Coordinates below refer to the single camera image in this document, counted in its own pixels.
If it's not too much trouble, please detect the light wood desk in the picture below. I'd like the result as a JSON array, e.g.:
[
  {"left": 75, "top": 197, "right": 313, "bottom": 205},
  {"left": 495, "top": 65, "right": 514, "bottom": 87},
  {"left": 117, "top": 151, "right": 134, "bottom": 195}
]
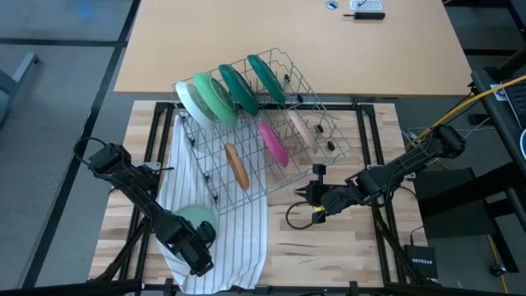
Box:
[{"left": 113, "top": 0, "right": 473, "bottom": 99}]

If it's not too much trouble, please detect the light green plate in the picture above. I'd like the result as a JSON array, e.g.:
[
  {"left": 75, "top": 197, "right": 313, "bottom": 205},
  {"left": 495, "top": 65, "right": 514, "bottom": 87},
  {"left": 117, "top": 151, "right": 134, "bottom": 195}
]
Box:
[{"left": 192, "top": 72, "right": 239, "bottom": 127}]

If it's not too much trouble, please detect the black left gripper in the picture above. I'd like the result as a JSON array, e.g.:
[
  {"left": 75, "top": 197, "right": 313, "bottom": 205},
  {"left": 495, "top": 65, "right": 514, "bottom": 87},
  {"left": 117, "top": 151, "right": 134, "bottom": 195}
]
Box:
[{"left": 164, "top": 217, "right": 217, "bottom": 277}]

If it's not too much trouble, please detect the dark green plate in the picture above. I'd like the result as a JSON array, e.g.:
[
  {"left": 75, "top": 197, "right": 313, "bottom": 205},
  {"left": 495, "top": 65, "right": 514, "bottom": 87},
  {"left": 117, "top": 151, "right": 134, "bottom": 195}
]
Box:
[
  {"left": 218, "top": 63, "right": 260, "bottom": 118},
  {"left": 247, "top": 54, "right": 288, "bottom": 106}
]

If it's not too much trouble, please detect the white plate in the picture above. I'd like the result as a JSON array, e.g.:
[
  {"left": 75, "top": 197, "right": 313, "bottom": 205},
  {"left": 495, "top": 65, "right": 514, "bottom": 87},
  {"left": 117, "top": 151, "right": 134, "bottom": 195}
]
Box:
[{"left": 175, "top": 81, "right": 217, "bottom": 128}]

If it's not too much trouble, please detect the salmon pink plate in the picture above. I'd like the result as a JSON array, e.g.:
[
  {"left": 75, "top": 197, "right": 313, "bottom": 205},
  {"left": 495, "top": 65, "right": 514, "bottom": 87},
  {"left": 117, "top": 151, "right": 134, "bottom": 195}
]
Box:
[{"left": 287, "top": 109, "right": 320, "bottom": 155}]

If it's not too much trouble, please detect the black side desk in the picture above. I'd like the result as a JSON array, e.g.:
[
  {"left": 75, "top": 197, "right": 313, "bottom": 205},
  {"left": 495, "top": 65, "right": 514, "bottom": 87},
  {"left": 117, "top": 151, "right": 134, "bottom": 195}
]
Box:
[{"left": 471, "top": 67, "right": 526, "bottom": 173}]

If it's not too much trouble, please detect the black screwdriver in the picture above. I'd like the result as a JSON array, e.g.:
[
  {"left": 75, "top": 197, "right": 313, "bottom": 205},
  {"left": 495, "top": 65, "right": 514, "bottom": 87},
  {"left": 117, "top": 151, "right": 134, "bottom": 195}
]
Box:
[{"left": 343, "top": 12, "right": 386, "bottom": 21}]

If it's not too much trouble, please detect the magenta plate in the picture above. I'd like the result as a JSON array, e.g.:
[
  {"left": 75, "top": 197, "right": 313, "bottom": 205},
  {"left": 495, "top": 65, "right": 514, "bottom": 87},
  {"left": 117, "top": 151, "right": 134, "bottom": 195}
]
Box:
[{"left": 257, "top": 122, "right": 290, "bottom": 169}]

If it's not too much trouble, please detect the white red-striped towel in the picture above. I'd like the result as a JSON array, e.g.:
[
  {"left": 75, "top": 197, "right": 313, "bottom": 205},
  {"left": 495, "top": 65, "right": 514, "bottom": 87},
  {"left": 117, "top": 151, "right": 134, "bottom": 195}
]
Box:
[{"left": 155, "top": 113, "right": 269, "bottom": 295}]

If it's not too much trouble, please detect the dark brown pole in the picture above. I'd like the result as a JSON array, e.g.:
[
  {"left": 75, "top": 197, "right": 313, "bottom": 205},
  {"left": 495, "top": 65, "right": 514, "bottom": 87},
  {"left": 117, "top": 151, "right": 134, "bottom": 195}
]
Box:
[{"left": 495, "top": 47, "right": 526, "bottom": 81}]

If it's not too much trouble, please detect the grey metal bench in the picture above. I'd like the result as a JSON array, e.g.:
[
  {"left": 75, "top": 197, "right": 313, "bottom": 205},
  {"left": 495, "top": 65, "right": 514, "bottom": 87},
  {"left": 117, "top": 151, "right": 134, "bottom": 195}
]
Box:
[{"left": 0, "top": 52, "right": 41, "bottom": 124}]

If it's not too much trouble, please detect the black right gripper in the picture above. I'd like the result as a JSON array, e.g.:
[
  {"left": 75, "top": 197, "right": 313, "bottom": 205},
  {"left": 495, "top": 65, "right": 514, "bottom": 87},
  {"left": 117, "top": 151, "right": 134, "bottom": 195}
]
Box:
[{"left": 293, "top": 164, "right": 350, "bottom": 225}]

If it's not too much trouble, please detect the brown plate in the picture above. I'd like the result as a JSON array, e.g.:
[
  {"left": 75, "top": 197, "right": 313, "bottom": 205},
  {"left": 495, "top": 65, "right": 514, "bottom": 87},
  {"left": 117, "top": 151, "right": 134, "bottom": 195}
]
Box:
[{"left": 224, "top": 142, "right": 251, "bottom": 192}]

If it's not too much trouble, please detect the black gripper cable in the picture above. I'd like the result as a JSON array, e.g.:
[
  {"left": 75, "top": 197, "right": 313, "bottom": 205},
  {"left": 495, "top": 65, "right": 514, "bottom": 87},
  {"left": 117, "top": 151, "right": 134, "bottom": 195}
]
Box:
[{"left": 285, "top": 200, "right": 320, "bottom": 230}]

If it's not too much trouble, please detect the grey wire dish rack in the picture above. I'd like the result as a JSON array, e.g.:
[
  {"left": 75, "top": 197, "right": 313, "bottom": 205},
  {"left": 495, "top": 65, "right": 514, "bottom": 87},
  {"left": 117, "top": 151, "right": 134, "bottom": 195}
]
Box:
[{"left": 171, "top": 47, "right": 353, "bottom": 215}]

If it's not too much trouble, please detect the pale green bowl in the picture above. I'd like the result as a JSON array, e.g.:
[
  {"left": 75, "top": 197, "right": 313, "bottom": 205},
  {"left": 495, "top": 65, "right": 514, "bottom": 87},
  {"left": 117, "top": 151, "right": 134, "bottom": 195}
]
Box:
[{"left": 174, "top": 204, "right": 219, "bottom": 247}]

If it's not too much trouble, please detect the black aluminium frame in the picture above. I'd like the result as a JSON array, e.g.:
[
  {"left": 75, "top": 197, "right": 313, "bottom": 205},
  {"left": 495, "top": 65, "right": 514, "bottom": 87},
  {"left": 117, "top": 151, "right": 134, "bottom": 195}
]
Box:
[{"left": 88, "top": 100, "right": 443, "bottom": 296}]

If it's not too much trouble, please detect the white power strip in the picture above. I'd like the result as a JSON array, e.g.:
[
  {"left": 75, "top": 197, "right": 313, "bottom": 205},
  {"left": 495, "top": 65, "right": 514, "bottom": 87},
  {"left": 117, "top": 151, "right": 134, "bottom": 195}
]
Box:
[{"left": 349, "top": 0, "right": 384, "bottom": 12}]

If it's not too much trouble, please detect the yellow cable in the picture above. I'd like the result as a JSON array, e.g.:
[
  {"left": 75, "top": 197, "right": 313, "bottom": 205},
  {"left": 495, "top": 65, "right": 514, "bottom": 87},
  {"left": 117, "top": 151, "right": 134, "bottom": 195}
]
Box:
[
  {"left": 487, "top": 234, "right": 510, "bottom": 295},
  {"left": 410, "top": 74, "right": 526, "bottom": 145}
]

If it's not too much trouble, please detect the black keyboard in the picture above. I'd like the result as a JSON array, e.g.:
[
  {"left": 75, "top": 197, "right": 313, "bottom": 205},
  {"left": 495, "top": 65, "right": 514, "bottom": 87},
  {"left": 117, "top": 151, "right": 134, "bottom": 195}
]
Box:
[{"left": 503, "top": 84, "right": 526, "bottom": 120}]

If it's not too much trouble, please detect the black Netgear switch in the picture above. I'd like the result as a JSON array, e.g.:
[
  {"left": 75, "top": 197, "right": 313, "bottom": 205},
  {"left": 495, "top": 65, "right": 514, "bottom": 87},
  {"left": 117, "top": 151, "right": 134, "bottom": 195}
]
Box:
[{"left": 404, "top": 244, "right": 439, "bottom": 280}]

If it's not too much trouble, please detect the black desk base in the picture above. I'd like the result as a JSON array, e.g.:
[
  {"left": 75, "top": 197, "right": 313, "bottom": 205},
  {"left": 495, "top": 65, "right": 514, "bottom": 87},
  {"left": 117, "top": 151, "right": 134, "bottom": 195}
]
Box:
[{"left": 413, "top": 167, "right": 526, "bottom": 243}]

